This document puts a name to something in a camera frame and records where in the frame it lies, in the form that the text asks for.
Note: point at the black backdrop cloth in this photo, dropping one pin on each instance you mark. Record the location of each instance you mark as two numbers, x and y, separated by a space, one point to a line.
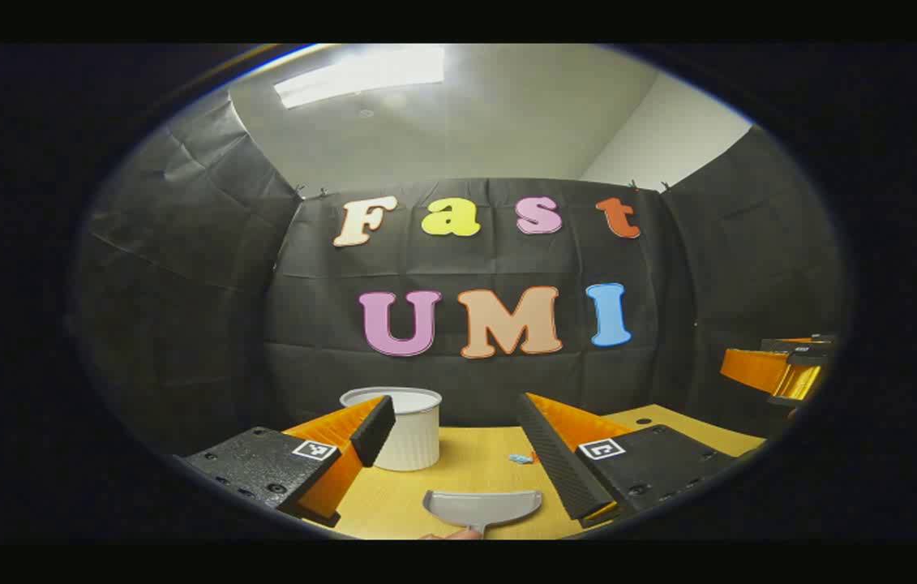
466 259

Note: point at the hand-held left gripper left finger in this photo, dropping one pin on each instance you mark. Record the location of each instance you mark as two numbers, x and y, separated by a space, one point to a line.
373 430

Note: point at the blue paper trash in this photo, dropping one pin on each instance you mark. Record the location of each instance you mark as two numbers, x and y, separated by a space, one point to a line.
520 459

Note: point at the white ribbed garbage bin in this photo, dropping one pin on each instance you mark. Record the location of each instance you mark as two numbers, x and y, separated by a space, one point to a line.
417 438

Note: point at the wooden desktop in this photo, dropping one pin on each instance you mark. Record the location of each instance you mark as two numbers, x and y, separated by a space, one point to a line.
474 470

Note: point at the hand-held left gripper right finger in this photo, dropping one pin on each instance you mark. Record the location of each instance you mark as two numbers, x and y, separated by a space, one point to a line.
551 458

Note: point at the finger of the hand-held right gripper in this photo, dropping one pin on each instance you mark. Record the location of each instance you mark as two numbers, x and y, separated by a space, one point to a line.
754 369
799 346

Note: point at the grey plastic dustpan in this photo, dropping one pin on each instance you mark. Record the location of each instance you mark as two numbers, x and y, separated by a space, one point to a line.
482 507

